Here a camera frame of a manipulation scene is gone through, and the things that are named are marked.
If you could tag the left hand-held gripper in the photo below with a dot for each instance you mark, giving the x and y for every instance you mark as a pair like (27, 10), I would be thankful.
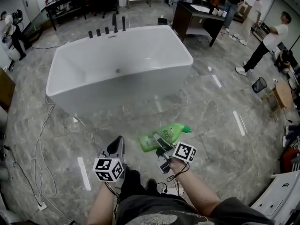
(105, 169)

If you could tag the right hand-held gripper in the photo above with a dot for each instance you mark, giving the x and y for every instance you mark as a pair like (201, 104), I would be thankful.
(184, 152)

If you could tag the green plastic bottle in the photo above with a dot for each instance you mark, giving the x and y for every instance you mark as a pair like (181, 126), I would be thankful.
(146, 144)

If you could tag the person's left forearm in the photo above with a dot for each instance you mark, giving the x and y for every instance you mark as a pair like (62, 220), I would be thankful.
(103, 205)

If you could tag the person's right forearm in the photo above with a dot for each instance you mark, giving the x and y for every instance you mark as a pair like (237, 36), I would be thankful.
(197, 191)

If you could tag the person's black shoe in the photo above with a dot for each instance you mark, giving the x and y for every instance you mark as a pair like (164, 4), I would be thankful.
(152, 185)

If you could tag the person's dark grey shirt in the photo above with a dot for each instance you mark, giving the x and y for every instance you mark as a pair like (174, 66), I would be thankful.
(164, 203)

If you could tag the white bathtub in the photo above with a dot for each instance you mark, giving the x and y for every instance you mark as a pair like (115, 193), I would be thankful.
(117, 55)

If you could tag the white power strip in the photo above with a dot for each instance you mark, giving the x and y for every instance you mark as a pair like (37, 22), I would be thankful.
(42, 206)

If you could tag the black mesh waste bin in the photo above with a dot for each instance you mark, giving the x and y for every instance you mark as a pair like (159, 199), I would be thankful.
(259, 85)

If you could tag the short black tap knob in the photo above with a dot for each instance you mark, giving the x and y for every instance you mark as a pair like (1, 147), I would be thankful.
(98, 32)
(90, 34)
(107, 30)

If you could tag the small black box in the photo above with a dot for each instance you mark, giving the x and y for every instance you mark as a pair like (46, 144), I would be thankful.
(162, 21)

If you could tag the tall black tap spout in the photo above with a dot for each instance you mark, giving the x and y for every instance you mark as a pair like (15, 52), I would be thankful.
(124, 23)
(115, 23)

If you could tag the brown wooden board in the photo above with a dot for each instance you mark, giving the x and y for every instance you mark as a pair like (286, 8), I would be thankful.
(6, 88)

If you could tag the dark wooden vanity desk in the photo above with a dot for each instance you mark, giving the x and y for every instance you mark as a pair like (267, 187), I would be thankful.
(182, 17)

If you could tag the white cabinet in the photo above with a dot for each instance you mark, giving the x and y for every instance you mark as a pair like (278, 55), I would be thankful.
(281, 196)

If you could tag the round wooden stool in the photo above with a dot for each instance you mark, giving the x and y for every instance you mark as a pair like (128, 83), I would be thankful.
(283, 95)

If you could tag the striped cloth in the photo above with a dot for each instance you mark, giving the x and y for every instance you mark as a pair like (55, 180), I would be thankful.
(295, 149)

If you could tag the black work table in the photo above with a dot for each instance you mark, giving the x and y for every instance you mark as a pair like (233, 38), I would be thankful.
(61, 3)

